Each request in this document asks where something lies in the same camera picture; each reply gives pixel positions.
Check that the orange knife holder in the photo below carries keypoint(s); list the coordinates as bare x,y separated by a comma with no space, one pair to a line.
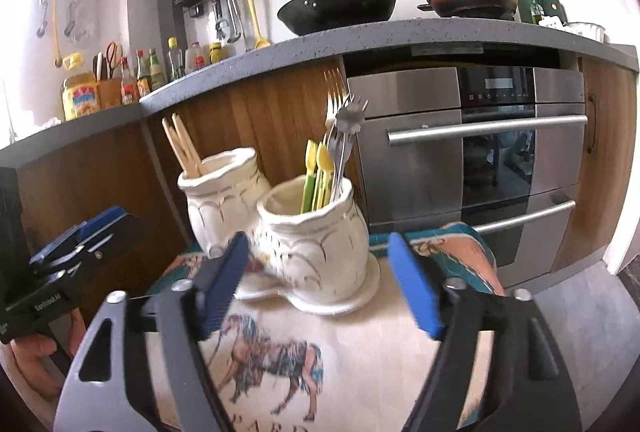
110,94

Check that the light wooden chopstick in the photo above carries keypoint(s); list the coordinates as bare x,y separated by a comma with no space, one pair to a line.
187,147
176,144

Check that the white ceramic jar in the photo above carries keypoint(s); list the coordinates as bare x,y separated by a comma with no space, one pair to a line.
315,252
220,207

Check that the large yellow jar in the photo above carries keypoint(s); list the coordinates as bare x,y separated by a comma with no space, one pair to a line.
80,99

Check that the person's left hand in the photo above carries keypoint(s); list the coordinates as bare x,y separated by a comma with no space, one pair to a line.
35,357

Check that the yellow plastic spoon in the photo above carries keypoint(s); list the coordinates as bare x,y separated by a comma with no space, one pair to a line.
325,160

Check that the yellow plastic spatula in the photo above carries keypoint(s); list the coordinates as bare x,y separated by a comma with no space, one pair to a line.
260,43

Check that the yellow long hanging spoon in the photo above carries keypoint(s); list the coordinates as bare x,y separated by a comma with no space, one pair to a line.
57,32

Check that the grey kitchen countertop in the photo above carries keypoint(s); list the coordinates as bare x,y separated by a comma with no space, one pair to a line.
350,42

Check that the silver metal fork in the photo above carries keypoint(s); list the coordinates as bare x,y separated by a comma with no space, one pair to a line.
350,119

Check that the white bowl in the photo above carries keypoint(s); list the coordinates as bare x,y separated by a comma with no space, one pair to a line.
587,31

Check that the stainless steel oven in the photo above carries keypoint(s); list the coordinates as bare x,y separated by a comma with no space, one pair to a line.
425,162

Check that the olive oil bottle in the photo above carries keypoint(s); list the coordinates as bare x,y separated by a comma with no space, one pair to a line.
536,9

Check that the yellow sponge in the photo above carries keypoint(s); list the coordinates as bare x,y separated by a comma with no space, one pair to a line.
75,60

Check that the green plastic utensil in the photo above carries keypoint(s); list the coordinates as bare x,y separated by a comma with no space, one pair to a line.
308,187

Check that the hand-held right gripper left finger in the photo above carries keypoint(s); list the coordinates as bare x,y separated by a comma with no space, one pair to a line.
225,282

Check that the horse print table cloth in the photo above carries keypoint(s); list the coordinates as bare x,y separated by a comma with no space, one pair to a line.
350,362

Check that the wooden base cabinet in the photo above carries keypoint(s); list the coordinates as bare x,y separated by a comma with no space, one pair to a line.
275,102

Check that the row of sauce bottles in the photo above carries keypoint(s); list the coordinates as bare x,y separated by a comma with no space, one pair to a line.
150,74

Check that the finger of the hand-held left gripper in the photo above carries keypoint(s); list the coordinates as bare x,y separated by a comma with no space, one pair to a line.
100,219
120,234

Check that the green appliance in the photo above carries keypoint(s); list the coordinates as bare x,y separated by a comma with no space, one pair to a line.
555,7

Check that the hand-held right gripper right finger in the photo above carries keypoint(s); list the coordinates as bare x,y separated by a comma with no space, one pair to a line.
415,292

